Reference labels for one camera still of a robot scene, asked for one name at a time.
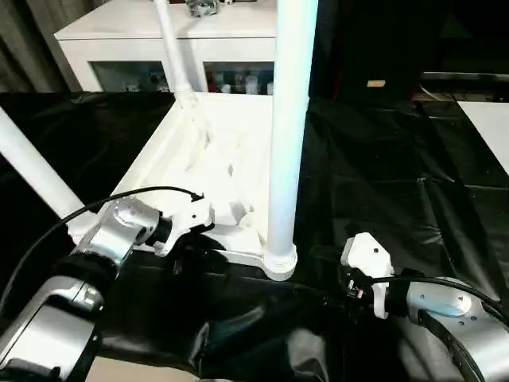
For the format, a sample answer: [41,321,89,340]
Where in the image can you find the white cabinet with glass doors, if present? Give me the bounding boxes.
[53,0,279,95]

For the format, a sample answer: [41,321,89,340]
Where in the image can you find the long black bar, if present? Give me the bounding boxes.
[421,71,509,80]

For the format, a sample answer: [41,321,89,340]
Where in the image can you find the white plastic table leg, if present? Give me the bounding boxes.
[266,0,321,279]
[0,106,87,234]
[153,0,202,116]

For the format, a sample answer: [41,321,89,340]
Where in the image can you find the white plastic table top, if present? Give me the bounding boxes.
[65,92,299,282]

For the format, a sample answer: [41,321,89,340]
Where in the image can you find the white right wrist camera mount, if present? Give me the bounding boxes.
[340,232,395,319]

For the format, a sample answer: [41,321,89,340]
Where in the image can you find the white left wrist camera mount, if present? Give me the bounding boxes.
[157,197,216,258]

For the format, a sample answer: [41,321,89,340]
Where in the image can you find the grey curtain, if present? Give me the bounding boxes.
[0,0,80,93]

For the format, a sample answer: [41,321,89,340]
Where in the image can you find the black work mat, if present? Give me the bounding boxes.
[0,90,509,381]

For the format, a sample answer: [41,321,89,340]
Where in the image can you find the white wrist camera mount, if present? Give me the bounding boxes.
[157,197,216,258]
[340,232,395,319]

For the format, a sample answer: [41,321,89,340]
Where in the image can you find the white flat board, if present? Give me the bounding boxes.
[457,99,509,176]

